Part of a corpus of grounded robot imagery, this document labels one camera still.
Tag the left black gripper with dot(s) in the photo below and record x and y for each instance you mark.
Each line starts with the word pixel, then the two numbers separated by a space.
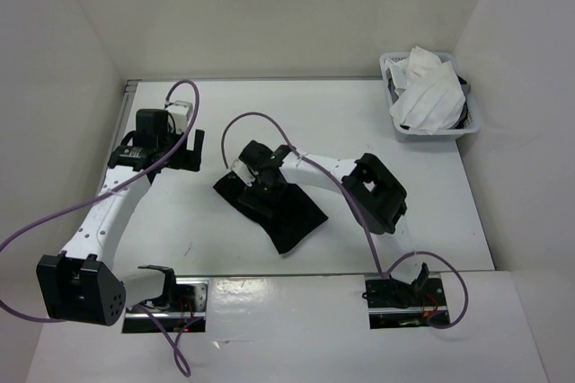
pixel 188 159

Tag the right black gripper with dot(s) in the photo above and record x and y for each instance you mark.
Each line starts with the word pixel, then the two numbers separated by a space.
pixel 252 196

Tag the black skirt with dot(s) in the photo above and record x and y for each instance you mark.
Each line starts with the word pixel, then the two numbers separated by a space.
pixel 296 217

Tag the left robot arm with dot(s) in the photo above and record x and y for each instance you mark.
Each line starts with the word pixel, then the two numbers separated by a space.
pixel 78 283

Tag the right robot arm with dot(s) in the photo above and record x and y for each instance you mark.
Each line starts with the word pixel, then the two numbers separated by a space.
pixel 376 198

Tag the white skirt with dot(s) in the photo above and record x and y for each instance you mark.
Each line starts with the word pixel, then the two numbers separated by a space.
pixel 429 95

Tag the white plastic laundry basket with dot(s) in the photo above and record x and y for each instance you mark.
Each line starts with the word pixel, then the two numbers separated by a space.
pixel 470 120

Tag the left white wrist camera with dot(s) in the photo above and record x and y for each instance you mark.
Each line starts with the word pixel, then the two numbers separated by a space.
pixel 181 112

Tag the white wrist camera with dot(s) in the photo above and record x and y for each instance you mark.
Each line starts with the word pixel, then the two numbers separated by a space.
pixel 181 112
pixel 242 172

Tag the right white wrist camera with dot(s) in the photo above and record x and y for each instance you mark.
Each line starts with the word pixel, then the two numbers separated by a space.
pixel 242 172

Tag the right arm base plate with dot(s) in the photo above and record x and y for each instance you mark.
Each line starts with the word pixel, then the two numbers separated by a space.
pixel 394 304

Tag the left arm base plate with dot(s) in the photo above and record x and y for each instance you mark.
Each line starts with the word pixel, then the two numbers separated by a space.
pixel 185 309

